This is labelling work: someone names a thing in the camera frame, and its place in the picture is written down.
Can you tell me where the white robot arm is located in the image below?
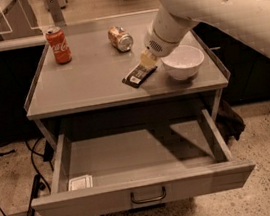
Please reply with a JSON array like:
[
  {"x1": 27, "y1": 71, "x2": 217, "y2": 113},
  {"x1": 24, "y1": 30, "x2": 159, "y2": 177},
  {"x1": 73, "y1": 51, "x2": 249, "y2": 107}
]
[{"x1": 143, "y1": 0, "x2": 270, "y2": 58}]

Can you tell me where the open grey top drawer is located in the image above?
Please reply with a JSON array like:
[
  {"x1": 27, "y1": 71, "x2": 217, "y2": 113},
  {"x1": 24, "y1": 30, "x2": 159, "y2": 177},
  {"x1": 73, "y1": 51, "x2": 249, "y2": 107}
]
[{"x1": 32, "y1": 111, "x2": 255, "y2": 216}]

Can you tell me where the tipped orange soda can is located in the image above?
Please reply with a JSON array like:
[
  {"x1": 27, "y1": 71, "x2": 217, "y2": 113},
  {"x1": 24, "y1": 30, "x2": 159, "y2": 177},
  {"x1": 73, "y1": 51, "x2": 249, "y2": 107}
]
[{"x1": 108, "y1": 26, "x2": 133, "y2": 52}]

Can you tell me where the grey metal cabinet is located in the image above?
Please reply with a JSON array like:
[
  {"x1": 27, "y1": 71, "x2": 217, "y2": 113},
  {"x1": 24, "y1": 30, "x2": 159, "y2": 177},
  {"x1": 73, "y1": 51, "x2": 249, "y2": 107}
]
[{"x1": 13, "y1": 1, "x2": 238, "y2": 154}]

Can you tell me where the red coca-cola can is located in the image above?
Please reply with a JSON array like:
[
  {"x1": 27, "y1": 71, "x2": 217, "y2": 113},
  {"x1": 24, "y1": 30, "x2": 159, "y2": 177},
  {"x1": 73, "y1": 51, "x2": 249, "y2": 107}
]
[{"x1": 45, "y1": 26, "x2": 72, "y2": 64}]

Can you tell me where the black bar on floor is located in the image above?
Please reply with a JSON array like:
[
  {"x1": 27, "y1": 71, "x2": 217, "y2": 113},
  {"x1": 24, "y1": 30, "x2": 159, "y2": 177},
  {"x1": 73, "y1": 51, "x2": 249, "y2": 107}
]
[{"x1": 8, "y1": 174, "x2": 48, "y2": 216}]

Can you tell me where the clear acrylic barrier panel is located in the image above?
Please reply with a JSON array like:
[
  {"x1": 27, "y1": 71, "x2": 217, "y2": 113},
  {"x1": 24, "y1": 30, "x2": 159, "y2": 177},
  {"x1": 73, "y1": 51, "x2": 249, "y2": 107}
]
[{"x1": 0, "y1": 0, "x2": 159, "y2": 51}]

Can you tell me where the black floor cable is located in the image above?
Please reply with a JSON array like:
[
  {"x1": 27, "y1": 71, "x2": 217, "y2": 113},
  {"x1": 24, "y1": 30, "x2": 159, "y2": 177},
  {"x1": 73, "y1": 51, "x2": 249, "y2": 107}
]
[{"x1": 0, "y1": 137, "x2": 58, "y2": 216}]

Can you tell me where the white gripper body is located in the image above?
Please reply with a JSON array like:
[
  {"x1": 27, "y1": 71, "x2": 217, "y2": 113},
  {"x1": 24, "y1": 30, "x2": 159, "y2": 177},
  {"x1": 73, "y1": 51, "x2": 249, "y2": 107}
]
[{"x1": 143, "y1": 23, "x2": 179, "y2": 58}]

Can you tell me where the black rxbar chocolate wrapper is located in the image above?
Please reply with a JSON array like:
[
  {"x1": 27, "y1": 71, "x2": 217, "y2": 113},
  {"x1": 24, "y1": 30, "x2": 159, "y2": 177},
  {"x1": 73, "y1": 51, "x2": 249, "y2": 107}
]
[{"x1": 122, "y1": 64, "x2": 157, "y2": 88}]

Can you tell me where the white ceramic bowl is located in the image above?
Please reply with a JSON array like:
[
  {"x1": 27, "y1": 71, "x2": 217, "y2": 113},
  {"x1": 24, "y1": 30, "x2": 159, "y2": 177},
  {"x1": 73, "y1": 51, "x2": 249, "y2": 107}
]
[{"x1": 161, "y1": 45, "x2": 205, "y2": 81}]

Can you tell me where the black drawer handle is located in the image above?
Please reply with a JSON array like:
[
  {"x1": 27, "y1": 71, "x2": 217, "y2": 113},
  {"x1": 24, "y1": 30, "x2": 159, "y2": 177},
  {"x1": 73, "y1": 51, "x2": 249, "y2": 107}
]
[{"x1": 130, "y1": 187, "x2": 167, "y2": 205}]

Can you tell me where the black cloth behind cabinet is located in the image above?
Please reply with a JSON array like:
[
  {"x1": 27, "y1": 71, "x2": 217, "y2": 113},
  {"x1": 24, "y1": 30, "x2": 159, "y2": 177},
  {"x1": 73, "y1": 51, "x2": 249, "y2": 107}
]
[{"x1": 216, "y1": 100, "x2": 246, "y2": 143}]

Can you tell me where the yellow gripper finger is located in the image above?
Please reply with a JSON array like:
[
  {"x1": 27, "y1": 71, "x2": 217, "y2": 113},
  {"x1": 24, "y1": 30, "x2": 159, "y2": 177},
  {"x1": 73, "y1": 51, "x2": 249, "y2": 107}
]
[{"x1": 140, "y1": 49, "x2": 158, "y2": 69}]

